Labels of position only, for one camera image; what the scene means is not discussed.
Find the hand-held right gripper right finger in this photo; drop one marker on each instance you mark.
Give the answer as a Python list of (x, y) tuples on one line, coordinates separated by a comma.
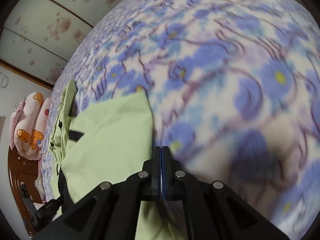
[(197, 200)]

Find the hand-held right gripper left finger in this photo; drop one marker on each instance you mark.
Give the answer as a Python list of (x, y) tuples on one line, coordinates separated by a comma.
[(130, 200)]

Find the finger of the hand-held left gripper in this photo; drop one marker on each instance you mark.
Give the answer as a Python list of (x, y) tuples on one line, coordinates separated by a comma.
[(48, 208)]

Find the green and black hooded jacket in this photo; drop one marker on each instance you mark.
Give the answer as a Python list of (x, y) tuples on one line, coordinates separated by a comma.
[(110, 135)]

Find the pink bed sheet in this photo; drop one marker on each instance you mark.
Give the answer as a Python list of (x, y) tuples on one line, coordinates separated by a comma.
[(41, 182)]

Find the wooden headboard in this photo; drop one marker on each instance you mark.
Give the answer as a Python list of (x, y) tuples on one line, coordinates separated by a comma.
[(18, 180)]

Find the folded bear print quilt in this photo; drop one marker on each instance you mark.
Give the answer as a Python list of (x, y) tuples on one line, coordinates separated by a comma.
[(30, 130)]

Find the blue floral blanket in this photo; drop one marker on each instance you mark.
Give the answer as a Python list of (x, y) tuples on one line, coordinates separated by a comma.
[(212, 67)]

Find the floral sliding door wardrobe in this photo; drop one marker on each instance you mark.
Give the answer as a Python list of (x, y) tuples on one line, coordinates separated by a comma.
[(50, 25)]

